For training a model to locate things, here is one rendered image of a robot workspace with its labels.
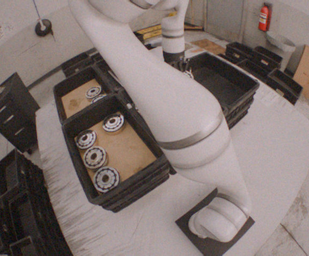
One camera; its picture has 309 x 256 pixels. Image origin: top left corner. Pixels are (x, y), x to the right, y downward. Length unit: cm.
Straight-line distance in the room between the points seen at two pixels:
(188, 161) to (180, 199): 52
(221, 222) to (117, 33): 33
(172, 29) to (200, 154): 39
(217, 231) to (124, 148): 49
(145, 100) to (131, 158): 49
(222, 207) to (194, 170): 15
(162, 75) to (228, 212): 26
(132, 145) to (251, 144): 60
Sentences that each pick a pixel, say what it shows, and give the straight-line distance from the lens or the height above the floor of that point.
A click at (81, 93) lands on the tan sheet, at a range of 105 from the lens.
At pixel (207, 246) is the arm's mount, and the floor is 75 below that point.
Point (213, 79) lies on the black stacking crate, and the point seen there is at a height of 83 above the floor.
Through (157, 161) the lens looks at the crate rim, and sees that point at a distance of 50.
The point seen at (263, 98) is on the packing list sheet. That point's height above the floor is 70.
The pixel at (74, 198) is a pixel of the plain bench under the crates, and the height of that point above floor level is 70.
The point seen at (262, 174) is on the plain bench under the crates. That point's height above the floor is 70.
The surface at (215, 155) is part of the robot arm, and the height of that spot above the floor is 122.
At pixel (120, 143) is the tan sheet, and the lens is 69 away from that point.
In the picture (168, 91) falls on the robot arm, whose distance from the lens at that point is 16.
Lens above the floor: 138
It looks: 53 degrees down
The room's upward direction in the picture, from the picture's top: 10 degrees counter-clockwise
